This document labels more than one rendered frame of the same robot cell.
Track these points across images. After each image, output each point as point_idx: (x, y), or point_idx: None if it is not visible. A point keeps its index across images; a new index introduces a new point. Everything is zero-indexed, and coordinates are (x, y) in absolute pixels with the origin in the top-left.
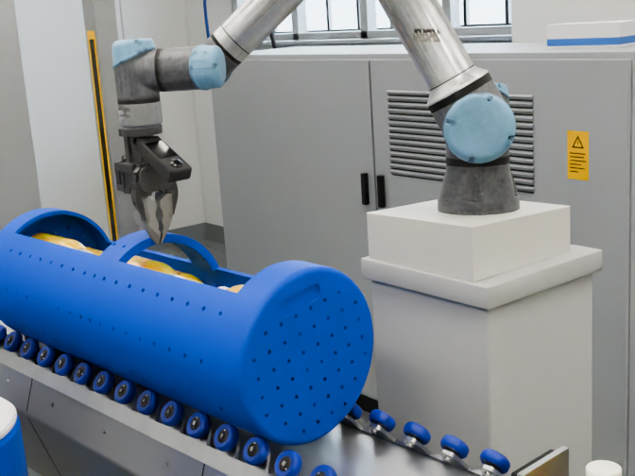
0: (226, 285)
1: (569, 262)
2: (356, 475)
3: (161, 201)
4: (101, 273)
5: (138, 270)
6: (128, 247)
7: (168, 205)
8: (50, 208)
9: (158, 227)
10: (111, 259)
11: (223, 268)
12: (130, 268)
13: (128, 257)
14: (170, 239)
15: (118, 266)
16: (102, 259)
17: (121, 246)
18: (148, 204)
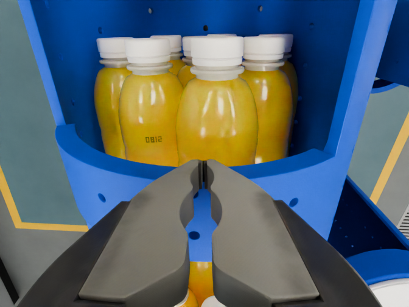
0: (70, 97)
1: None
2: None
3: (177, 259)
4: (346, 169)
5: (375, 28)
6: (298, 179)
7: (135, 235)
8: None
9: (214, 176)
10: (328, 186)
11: (53, 108)
12: (363, 74)
13: (305, 158)
14: (157, 169)
15: (349, 133)
16: (324, 210)
17: (295, 207)
18: (266, 258)
